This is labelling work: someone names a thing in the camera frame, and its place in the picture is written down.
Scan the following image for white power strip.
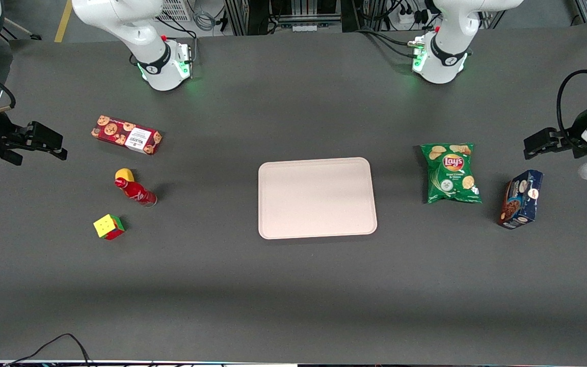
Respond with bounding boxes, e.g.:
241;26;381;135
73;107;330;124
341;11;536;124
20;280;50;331
396;6;431;27

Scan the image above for green Lay's chips bag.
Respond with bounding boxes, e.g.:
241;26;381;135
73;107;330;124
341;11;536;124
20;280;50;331
420;143;483;204

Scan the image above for red cookie box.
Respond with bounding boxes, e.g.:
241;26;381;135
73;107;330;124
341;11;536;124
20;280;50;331
91;115;163;155

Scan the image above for thin black table-edge cable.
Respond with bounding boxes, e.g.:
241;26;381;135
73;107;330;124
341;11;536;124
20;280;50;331
3;333;93;367

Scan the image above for white perforated box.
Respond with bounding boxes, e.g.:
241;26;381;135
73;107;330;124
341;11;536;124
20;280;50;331
157;0;193;22

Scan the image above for black cables at left arm base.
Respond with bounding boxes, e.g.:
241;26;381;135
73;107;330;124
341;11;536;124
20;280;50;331
354;28;418;60

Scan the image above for colourful Rubik's cube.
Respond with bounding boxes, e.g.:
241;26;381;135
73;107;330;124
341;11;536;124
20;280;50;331
93;214;125;241

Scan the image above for black aluminium frame rack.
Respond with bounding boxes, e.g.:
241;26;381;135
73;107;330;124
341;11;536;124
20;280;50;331
224;0;429;36

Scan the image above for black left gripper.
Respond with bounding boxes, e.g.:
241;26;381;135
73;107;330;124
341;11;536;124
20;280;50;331
523;113;587;161

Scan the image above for black cables at arm base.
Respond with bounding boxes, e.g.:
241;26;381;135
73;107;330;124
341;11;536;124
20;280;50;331
354;28;418;60
129;14;198;67

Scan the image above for beige plastic tray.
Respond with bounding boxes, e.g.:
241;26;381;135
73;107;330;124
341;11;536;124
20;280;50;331
258;157;378;240

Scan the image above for grey coiled cable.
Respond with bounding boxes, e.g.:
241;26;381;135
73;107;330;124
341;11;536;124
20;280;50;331
191;0;219;32

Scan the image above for blue chocolate cookie box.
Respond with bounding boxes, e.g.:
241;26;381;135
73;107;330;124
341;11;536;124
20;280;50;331
497;170;544;230

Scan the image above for black cables at right arm base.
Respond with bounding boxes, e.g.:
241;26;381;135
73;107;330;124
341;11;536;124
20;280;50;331
129;14;198;67

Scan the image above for red coke bottle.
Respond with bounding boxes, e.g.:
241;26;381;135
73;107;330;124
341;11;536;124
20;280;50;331
115;177;158;208

